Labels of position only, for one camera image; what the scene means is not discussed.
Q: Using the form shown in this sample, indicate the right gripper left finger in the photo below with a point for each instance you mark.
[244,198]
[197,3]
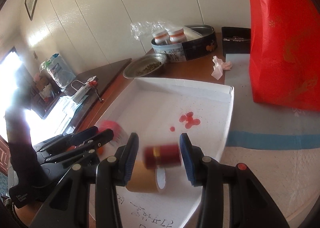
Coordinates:
[113,171]

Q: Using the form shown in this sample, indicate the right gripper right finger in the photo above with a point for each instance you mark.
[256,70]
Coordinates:
[204,171]

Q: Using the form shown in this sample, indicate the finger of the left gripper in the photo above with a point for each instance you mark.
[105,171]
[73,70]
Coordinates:
[93,143]
[61,143]

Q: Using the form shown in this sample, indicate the red cylindrical container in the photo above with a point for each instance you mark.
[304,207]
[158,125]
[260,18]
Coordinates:
[162,156]

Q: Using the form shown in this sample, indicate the dark side table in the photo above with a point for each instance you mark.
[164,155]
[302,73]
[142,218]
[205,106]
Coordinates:
[72,106]

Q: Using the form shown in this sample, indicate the white power strip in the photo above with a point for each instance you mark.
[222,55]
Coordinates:
[90,84]

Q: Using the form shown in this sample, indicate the water jug in bag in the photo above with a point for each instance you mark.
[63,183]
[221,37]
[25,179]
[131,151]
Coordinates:
[58,69]

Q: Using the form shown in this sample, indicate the white cardboard tray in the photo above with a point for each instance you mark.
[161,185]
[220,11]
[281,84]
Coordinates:
[159,110]

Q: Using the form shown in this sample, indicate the white quilted pad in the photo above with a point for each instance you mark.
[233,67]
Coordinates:
[279,144]

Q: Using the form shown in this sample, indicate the metal bowl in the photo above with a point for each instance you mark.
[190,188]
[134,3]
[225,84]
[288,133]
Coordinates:
[146,66]

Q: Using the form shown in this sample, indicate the round decorated tin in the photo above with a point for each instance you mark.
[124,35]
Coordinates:
[191,49]

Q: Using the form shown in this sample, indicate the clear plastic wrap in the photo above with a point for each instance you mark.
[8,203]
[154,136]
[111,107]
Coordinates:
[147,28]

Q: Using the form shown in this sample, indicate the left white orange bottle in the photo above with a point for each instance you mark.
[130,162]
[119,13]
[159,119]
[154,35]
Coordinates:
[161,37]

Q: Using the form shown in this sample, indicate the white orange bottle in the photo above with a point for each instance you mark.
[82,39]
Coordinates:
[177,35]
[161,37]

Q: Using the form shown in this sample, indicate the red fabric bag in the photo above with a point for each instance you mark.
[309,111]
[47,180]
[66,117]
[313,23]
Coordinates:
[284,56]

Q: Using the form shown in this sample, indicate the black box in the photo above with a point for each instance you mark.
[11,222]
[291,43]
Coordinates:
[236,40]

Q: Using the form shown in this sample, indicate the right white orange bottle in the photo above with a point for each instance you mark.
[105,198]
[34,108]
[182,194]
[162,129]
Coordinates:
[177,35]

